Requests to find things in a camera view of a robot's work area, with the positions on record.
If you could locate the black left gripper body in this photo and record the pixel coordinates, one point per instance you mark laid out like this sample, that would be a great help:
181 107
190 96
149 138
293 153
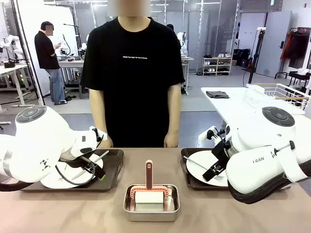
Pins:
73 162

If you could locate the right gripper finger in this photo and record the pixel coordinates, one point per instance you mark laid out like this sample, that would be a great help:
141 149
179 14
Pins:
219 168
208 173

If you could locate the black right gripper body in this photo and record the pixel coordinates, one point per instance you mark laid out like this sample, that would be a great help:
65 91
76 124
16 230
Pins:
221 153

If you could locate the white round plate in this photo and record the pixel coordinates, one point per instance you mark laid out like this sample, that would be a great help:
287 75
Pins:
201 157
70 174

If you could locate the dark brown serving tray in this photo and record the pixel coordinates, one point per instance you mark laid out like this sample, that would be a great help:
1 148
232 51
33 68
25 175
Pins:
184 157
111 167

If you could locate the dark grey cloth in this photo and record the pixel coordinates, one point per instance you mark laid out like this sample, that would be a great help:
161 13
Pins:
217 94

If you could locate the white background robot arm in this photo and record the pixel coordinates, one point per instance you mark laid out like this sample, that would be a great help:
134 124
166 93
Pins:
181 41
14 43
63 46

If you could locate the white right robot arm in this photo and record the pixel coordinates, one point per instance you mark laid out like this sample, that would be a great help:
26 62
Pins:
257 136

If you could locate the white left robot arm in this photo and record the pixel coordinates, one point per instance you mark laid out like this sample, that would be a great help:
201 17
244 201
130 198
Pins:
41 136

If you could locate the person's right forearm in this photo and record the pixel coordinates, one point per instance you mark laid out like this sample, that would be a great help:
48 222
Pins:
98 121

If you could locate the person's left forearm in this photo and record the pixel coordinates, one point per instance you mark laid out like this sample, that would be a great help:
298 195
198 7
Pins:
173 121

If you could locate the person's right hand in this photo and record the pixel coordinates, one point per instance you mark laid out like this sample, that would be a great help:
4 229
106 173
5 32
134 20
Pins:
108 143

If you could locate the person's left hand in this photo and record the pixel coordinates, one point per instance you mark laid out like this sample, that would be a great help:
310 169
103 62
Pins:
171 140

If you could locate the silver fork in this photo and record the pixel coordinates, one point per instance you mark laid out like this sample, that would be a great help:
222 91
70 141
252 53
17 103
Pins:
219 178
60 179

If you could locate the silver table knife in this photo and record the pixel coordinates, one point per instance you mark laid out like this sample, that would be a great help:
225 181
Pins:
79 174
194 163

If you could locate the white side table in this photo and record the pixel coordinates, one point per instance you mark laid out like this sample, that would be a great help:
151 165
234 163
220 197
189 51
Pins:
233 102

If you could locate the rectangular metal tin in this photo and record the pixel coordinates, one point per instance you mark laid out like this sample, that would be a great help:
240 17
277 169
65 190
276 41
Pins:
150 216

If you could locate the person in black t-shirt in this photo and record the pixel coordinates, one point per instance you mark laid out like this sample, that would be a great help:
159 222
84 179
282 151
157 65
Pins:
131 97

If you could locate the wooden shoe rack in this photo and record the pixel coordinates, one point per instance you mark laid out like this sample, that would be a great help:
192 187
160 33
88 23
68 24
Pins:
217 58

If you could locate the black suitcase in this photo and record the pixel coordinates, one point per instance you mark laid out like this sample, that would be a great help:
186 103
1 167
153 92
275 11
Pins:
240 57

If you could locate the white background work table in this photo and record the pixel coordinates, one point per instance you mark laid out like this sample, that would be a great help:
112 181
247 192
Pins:
73 63

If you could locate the black clothes rack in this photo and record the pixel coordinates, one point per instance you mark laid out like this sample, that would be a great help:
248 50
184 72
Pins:
281 72

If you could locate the white background desk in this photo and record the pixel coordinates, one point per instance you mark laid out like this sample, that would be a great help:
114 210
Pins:
12 69

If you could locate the man in black shirt jeans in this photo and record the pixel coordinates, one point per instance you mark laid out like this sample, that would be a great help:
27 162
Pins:
45 53

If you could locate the black light stand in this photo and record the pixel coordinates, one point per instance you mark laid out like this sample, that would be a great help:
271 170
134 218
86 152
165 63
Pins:
260 36

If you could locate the orange hanging garment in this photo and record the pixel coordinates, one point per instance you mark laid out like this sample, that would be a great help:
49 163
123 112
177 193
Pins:
286 46

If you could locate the dark hanging garment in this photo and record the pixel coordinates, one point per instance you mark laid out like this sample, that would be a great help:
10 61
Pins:
298 51

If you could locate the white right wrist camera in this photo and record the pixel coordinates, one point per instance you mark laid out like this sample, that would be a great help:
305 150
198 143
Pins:
202 136

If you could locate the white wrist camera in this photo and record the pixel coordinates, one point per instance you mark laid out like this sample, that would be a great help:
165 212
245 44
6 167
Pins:
103 137
202 136

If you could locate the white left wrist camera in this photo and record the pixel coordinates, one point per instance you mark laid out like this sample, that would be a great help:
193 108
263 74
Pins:
103 137

